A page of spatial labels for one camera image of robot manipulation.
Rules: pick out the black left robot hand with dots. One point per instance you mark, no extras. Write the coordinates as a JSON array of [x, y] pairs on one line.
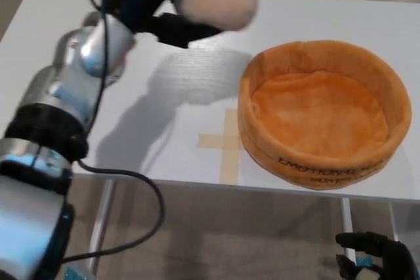
[[157, 4]]

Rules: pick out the orange plush round basket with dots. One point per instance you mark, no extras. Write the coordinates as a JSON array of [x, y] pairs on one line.
[[323, 119]]

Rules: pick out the white metal table leg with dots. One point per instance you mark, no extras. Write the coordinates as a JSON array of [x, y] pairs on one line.
[[101, 224], [348, 221]]

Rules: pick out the beige masking tape cross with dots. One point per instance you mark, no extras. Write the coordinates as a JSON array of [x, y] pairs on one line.
[[226, 152]]

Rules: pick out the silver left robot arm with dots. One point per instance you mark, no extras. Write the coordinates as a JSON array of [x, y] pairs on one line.
[[49, 129]]

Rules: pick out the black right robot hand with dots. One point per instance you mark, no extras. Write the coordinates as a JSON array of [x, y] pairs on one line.
[[374, 257]]

